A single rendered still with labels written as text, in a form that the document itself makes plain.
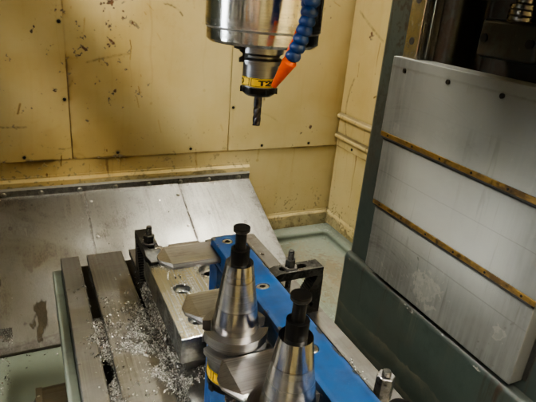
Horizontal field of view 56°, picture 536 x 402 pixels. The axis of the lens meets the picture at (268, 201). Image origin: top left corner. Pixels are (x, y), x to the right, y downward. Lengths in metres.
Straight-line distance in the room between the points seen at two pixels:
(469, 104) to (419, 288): 0.41
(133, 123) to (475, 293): 1.20
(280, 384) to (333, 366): 0.09
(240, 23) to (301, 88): 1.30
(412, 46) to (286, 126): 0.91
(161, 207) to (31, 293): 0.50
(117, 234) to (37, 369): 0.49
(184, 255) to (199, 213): 1.15
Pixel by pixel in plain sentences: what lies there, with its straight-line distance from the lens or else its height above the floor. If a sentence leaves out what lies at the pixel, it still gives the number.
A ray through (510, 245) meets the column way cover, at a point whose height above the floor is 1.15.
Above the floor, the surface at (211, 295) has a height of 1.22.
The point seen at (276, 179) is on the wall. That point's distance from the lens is 2.01.
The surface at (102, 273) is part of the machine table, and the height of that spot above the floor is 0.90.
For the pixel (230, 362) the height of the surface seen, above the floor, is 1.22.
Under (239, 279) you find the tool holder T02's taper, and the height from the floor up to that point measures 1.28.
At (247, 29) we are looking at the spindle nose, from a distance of 0.66.
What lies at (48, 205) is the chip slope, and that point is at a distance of 1.76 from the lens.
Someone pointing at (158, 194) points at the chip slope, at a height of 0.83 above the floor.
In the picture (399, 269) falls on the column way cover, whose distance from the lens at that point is 1.21.
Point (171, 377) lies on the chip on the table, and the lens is 0.93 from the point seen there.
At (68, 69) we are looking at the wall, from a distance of 1.70.
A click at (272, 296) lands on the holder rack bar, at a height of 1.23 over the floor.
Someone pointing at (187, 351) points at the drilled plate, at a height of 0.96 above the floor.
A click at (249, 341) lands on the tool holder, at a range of 0.47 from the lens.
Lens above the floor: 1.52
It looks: 23 degrees down
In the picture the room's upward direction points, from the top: 5 degrees clockwise
